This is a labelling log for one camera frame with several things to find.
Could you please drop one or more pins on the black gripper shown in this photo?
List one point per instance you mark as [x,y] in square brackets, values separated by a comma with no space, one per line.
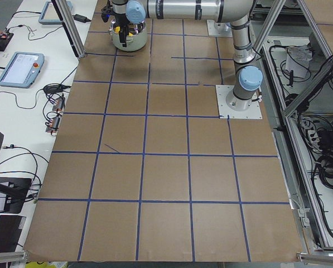
[120,20]

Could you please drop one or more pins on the yellow toy corn cob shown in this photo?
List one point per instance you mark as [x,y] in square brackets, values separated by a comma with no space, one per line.
[117,30]

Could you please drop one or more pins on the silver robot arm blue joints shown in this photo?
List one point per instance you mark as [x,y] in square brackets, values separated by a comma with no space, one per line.
[224,19]

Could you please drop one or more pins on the white steel cooking pot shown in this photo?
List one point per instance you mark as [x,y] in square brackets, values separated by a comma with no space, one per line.
[135,39]

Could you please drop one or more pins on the black power adapter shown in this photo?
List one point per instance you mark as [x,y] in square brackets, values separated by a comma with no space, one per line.
[81,18]

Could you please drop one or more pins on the far blue teach pendant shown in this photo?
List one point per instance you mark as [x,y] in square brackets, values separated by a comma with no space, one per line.
[48,15]

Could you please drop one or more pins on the blue teach pendant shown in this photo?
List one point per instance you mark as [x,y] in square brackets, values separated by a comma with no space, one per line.
[48,15]
[22,69]

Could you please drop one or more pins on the small electronics board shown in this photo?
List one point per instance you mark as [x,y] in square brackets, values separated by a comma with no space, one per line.
[59,104]
[52,125]

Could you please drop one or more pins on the near blue teach pendant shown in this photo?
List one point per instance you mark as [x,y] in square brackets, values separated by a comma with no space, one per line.
[22,69]

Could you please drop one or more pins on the brown paper table cover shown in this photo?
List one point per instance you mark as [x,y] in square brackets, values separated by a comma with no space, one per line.
[144,169]

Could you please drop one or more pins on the black monitor stand base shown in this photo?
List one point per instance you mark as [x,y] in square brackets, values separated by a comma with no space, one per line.
[13,193]

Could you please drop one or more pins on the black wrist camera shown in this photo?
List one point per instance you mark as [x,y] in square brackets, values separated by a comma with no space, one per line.
[106,12]

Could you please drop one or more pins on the aluminium frame post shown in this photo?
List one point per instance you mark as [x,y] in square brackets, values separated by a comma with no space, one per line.
[63,11]

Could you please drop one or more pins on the aluminium frame side rail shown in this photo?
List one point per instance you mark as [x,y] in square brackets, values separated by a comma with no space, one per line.
[295,39]

